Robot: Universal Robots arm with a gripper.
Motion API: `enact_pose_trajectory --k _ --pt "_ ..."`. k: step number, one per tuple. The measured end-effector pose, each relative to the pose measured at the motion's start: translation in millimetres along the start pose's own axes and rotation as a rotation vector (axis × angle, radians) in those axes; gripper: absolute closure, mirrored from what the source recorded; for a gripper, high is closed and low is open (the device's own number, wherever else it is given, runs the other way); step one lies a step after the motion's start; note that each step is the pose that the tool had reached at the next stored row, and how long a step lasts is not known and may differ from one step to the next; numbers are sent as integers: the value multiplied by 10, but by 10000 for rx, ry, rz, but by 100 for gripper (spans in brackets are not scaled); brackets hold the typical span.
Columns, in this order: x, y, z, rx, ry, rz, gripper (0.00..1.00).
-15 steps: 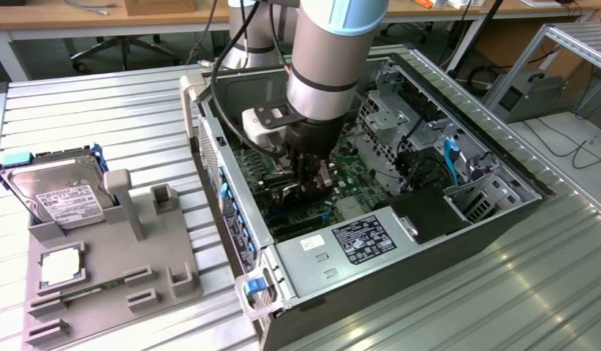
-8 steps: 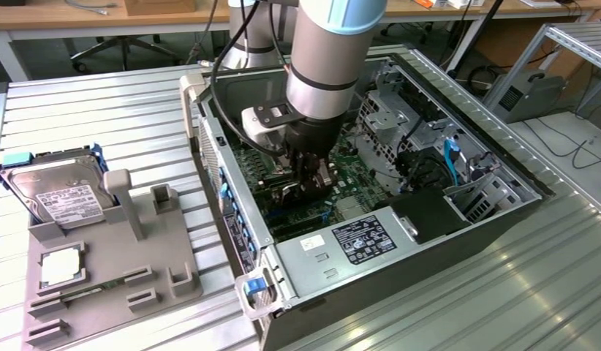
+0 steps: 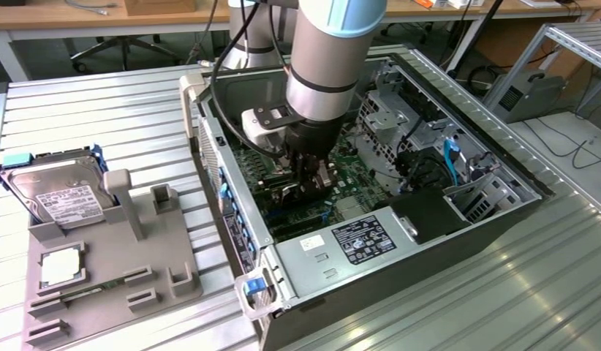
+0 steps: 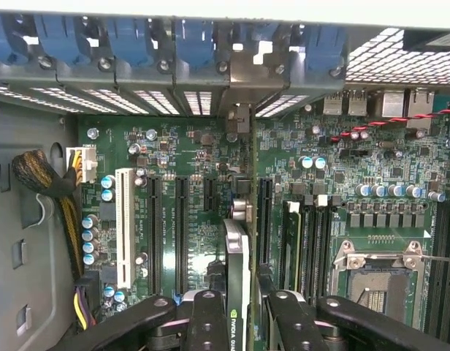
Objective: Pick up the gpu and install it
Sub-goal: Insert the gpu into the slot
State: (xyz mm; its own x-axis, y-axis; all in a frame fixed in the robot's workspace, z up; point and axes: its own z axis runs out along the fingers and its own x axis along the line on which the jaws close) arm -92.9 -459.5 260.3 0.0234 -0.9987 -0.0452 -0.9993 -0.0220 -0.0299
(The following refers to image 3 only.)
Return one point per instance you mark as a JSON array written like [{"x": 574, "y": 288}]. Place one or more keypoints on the metal disk bay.
[{"x": 392, "y": 124}]

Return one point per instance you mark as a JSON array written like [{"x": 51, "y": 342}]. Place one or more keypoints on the grey parts rack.
[{"x": 109, "y": 263}]

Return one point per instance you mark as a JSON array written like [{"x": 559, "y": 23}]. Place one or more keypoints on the grey computer tower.
[{"x": 529, "y": 97}]

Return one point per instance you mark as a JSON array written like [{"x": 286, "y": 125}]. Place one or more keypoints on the silver CPU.
[{"x": 61, "y": 268}]

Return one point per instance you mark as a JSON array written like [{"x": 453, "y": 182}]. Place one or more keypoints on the aluminium frame shelf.
[{"x": 573, "y": 40}]

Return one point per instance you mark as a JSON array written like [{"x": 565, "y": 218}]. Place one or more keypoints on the black office chair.
[{"x": 124, "y": 47}]

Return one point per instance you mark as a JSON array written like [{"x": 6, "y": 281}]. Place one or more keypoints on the black graphics card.
[{"x": 286, "y": 192}]

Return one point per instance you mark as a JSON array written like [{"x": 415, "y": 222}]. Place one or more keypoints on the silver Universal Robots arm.
[{"x": 324, "y": 55}]

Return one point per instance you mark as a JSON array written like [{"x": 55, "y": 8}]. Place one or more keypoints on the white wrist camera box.
[{"x": 259, "y": 124}]

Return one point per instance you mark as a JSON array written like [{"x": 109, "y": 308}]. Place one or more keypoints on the open grey PC case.
[{"x": 378, "y": 292}]

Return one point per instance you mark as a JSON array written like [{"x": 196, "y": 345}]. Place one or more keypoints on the blue disk caddy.
[{"x": 14, "y": 160}]

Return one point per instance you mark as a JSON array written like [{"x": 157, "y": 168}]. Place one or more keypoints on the green motherboard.
[{"x": 354, "y": 175}]

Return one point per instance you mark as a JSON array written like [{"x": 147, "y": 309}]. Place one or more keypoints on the grey power supply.
[{"x": 324, "y": 263}]

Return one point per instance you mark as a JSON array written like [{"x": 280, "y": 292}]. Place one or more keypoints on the silver chipset heatsink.
[{"x": 351, "y": 208}]

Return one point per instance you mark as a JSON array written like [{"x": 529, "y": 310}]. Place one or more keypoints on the perforated metal cage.
[{"x": 493, "y": 199}]

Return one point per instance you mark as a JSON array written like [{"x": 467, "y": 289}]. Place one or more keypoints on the black expansion slot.
[{"x": 295, "y": 223}]

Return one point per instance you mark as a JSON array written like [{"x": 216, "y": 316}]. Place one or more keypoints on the black stand pole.
[{"x": 471, "y": 40}]

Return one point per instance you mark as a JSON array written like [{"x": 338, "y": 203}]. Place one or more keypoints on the blue case latch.
[{"x": 254, "y": 286}]

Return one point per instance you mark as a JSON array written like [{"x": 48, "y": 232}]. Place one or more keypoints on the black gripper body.
[{"x": 312, "y": 137}]

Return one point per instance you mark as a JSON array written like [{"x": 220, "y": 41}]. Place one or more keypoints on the green RAM stick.
[{"x": 107, "y": 286}]

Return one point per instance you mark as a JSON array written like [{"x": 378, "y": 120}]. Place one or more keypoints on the black plastic shroud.
[{"x": 424, "y": 217}]

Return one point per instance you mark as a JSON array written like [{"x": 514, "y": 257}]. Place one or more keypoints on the silver hard disk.
[{"x": 56, "y": 197}]

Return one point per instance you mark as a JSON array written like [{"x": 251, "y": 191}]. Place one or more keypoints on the wooden desk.
[
  {"x": 525, "y": 11},
  {"x": 85, "y": 20}
]

